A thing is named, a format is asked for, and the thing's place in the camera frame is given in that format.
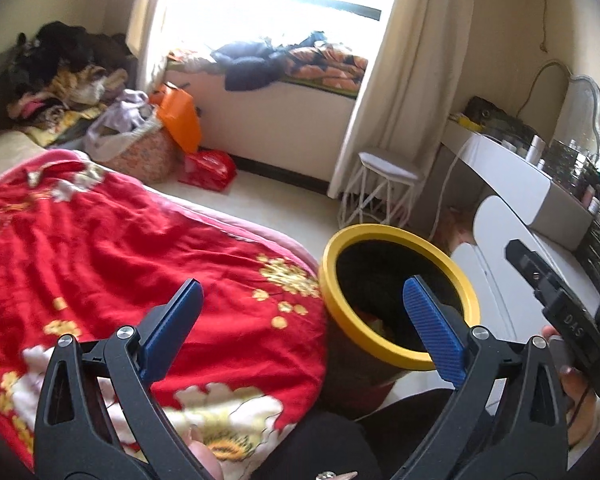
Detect wide cream curtain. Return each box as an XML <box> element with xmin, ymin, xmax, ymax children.
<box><xmin>327</xmin><ymin>0</ymin><xmax>477</xmax><ymax>202</ymax></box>

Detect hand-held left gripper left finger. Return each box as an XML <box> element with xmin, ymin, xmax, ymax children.
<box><xmin>32</xmin><ymin>278</ymin><xmax>205</xmax><ymax>480</ymax></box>

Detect person's left hand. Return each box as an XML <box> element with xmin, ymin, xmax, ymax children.
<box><xmin>187</xmin><ymin>430</ymin><xmax>226</xmax><ymax>480</ymax></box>

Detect white window seat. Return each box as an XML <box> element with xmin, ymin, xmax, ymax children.
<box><xmin>162</xmin><ymin>50</ymin><xmax>362</xmax><ymax>197</ymax></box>

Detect orange patterned quilt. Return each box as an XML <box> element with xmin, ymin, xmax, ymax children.
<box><xmin>282</xmin><ymin>42</ymin><xmax>370</xmax><ymax>92</ymax></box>

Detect black bag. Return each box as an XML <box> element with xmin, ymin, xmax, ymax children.
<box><xmin>465</xmin><ymin>96</ymin><xmax>537</xmax><ymax>141</ymax></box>

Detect red floral blanket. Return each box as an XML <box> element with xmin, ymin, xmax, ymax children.
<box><xmin>0</xmin><ymin>149</ymin><xmax>332</xmax><ymax>467</ymax></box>

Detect dark wall cable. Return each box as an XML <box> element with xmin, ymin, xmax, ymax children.
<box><xmin>517</xmin><ymin>57</ymin><xmax>572</xmax><ymax>117</ymax></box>

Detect narrow cream curtain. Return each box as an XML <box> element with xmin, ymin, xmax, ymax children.
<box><xmin>125</xmin><ymin>0</ymin><xmax>182</xmax><ymax>97</ymax></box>

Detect window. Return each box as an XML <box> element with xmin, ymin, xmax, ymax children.
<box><xmin>155</xmin><ymin>0</ymin><xmax>407</xmax><ymax>47</ymax></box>

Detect red plastic bag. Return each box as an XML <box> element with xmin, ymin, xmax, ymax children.
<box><xmin>179</xmin><ymin>149</ymin><xmax>239</xmax><ymax>192</ymax></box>

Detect person's black pants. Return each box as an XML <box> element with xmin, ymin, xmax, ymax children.
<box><xmin>250</xmin><ymin>389</ymin><xmax>497</xmax><ymax>480</ymax></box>

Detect lavender and white clothes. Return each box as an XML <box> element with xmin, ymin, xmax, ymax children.
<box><xmin>84</xmin><ymin>89</ymin><xmax>164</xmax><ymax>161</ymax></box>

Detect orange paper bag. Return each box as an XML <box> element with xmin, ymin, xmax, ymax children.
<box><xmin>150</xmin><ymin>83</ymin><xmax>203</xmax><ymax>155</ymax></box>

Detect pile of mixed clothes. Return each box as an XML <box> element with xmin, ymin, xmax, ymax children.
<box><xmin>5</xmin><ymin>21</ymin><xmax>137</xmax><ymax>136</ymax></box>

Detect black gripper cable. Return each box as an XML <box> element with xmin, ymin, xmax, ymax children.
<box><xmin>570</xmin><ymin>385</ymin><xmax>594</xmax><ymax>432</ymax></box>

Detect dark blue jacket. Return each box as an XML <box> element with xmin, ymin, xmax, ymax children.
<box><xmin>212</xmin><ymin>32</ymin><xmax>327</xmax><ymax>92</ymax></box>

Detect white bottle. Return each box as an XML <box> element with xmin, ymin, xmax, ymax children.
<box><xmin>527</xmin><ymin>136</ymin><xmax>547</xmax><ymax>165</ymax></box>

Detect yellow-rimmed black trash can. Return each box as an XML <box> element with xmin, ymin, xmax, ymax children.
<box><xmin>319</xmin><ymin>224</ymin><xmax>481</xmax><ymax>411</ymax></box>

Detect person's right hand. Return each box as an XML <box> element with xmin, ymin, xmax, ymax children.
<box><xmin>540</xmin><ymin>325</ymin><xmax>599</xmax><ymax>449</ymax></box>

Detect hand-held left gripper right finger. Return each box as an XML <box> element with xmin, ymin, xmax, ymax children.
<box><xmin>395</xmin><ymin>275</ymin><xmax>572</xmax><ymax>480</ymax></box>

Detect dark storage box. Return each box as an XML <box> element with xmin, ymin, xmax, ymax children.
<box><xmin>542</xmin><ymin>139</ymin><xmax>599</xmax><ymax>197</ymax></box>

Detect white wire stool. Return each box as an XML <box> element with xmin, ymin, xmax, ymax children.
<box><xmin>337</xmin><ymin>151</ymin><xmax>426</xmax><ymax>229</ymax></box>

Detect beige mattress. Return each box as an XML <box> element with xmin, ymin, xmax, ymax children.
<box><xmin>0</xmin><ymin>130</ymin><xmax>47</xmax><ymax>187</ymax></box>

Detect floral fabric basket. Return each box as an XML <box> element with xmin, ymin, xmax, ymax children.
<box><xmin>107</xmin><ymin>130</ymin><xmax>179</xmax><ymax>185</ymax></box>

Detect white cable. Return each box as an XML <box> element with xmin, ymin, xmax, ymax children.
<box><xmin>430</xmin><ymin>135</ymin><xmax>477</xmax><ymax>242</ymax></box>

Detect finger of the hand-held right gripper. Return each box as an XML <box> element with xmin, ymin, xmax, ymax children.
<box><xmin>504</xmin><ymin>239</ymin><xmax>564</xmax><ymax>312</ymax></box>

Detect silver framed mirror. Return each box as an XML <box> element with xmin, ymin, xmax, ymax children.
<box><xmin>552</xmin><ymin>74</ymin><xmax>600</xmax><ymax>157</ymax></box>

